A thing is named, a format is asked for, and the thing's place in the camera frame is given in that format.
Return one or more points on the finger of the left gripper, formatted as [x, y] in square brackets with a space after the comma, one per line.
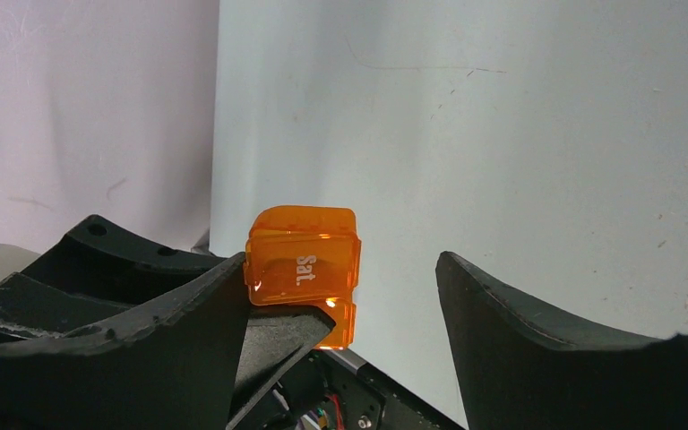
[98, 270]

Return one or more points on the orange pill organizer box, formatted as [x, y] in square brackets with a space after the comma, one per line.
[306, 255]

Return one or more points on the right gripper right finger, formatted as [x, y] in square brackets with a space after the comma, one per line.
[522, 363]

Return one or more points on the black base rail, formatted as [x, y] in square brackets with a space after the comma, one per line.
[335, 390]

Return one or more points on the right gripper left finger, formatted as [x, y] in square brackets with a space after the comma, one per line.
[169, 363]

